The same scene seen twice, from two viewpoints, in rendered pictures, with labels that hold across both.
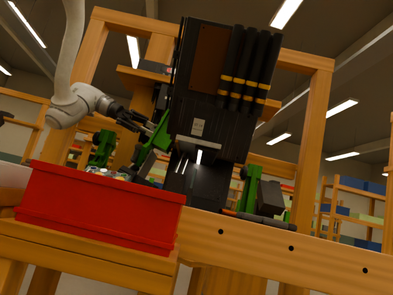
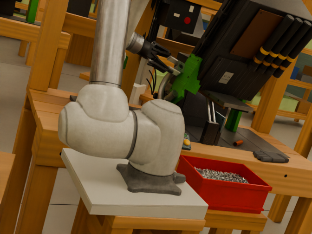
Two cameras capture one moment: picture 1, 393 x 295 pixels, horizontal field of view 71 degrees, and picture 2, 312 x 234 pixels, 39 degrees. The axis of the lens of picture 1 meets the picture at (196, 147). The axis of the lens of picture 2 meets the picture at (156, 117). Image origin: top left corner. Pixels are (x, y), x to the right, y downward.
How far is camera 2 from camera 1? 1.47 m
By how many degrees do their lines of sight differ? 37
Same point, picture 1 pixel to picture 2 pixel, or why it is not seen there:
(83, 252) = (231, 219)
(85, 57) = not seen: outside the picture
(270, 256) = (273, 181)
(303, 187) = (274, 93)
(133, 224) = (247, 202)
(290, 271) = (282, 188)
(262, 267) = not seen: hidden behind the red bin
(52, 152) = (46, 65)
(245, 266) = not seen: hidden behind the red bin
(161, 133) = (192, 79)
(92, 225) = (230, 205)
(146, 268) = (256, 222)
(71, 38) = (140, 11)
